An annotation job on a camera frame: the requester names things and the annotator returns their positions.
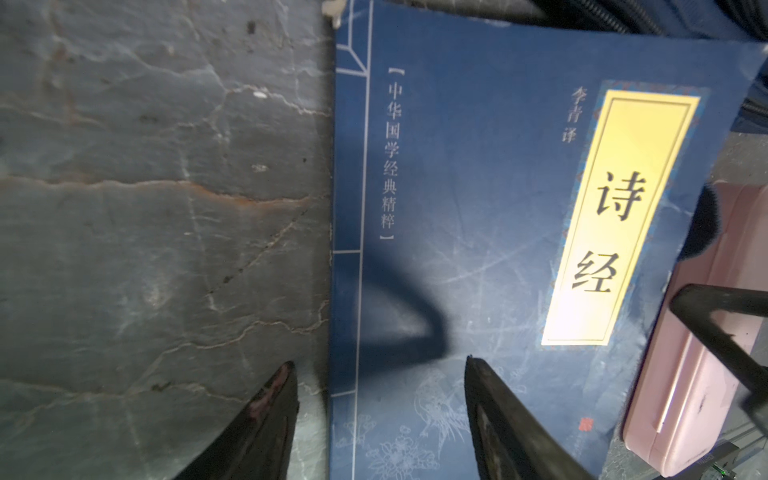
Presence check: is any blue book yellow label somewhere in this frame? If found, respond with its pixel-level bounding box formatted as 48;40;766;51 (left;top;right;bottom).
329;1;767;479

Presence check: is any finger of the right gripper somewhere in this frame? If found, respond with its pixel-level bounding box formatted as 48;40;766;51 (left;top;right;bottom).
669;284;767;396

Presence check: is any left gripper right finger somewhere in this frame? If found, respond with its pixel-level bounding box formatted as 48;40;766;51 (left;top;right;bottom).
464;356;592;480

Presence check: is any navy blue student backpack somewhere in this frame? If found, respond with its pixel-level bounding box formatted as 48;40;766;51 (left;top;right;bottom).
535;0;767;43

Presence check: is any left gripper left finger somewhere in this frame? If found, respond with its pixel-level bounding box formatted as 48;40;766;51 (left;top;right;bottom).
176;361;300;480

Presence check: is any pink pencil case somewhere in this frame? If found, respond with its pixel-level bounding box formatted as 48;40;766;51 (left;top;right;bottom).
622;182;767;477

